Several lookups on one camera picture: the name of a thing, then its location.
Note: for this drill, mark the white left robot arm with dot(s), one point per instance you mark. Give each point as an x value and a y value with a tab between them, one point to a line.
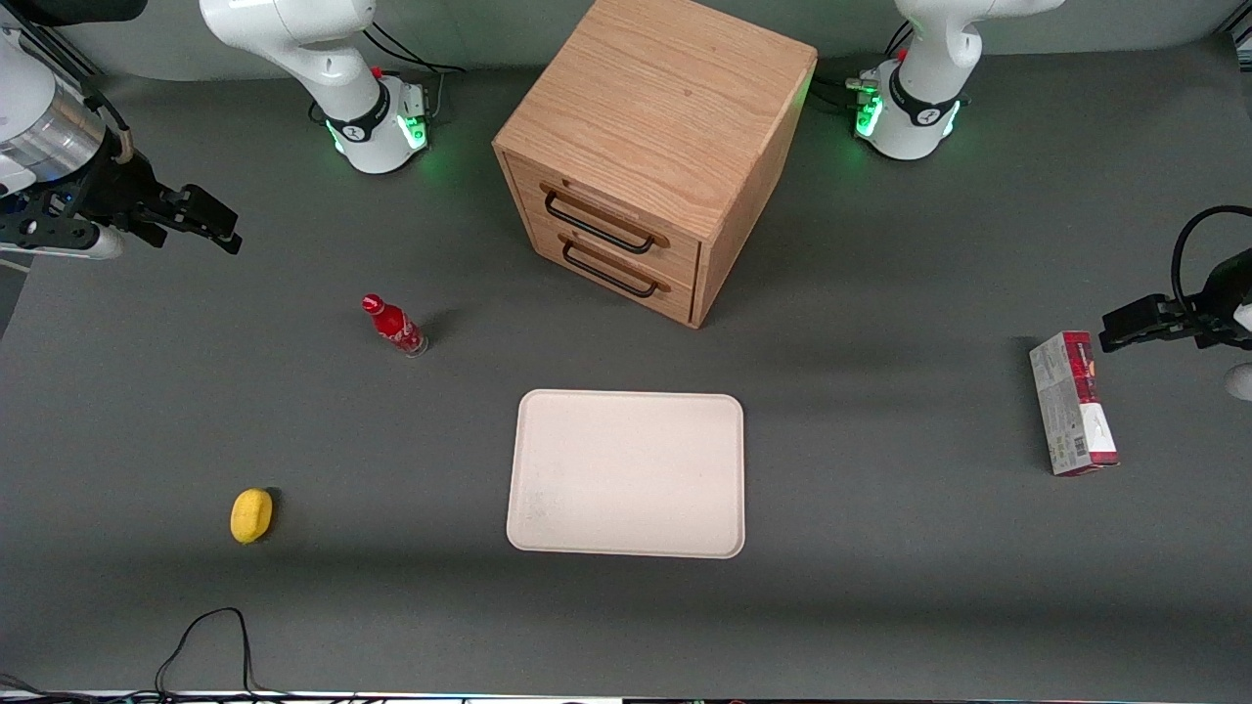
929	59

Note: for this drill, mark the red soda bottle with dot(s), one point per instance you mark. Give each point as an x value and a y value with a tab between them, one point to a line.
393	325

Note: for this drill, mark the wooden drawer cabinet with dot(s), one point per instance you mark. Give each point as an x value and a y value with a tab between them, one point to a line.
665	98

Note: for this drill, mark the beige rectangular tray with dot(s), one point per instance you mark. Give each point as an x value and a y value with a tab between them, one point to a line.
626	474

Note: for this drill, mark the yellow lemon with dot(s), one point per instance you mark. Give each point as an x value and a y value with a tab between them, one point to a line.
250	515

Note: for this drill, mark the aluminium frame profile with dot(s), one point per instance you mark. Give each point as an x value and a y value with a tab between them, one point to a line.
59	54

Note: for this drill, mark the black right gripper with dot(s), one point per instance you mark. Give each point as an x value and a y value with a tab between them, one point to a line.
115	188

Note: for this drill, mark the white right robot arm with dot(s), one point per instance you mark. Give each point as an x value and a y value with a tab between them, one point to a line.
293	29

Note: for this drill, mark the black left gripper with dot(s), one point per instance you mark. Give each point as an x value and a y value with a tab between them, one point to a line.
1216	308

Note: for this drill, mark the grey and red carton box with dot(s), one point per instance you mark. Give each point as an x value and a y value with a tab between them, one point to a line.
1071	406

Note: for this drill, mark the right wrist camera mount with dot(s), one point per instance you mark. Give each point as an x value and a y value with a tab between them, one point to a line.
59	240

